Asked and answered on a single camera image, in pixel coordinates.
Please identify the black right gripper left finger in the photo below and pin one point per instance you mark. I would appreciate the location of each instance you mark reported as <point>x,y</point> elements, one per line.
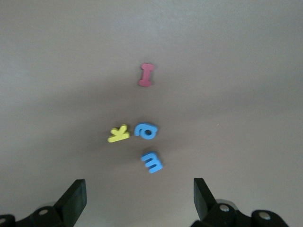
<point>68,203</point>

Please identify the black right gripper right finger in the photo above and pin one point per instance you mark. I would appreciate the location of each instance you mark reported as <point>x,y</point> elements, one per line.
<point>206,205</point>

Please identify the blue foam letter m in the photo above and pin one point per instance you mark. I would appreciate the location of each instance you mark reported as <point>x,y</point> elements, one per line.
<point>154,163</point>

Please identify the blue foam letter a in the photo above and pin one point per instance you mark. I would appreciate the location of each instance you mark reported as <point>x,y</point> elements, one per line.
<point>139,128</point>

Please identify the yellow foam letter k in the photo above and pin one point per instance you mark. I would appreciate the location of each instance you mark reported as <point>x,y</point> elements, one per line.
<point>117,136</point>

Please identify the red foam letter I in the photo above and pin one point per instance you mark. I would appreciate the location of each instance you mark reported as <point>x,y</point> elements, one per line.
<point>146,74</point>

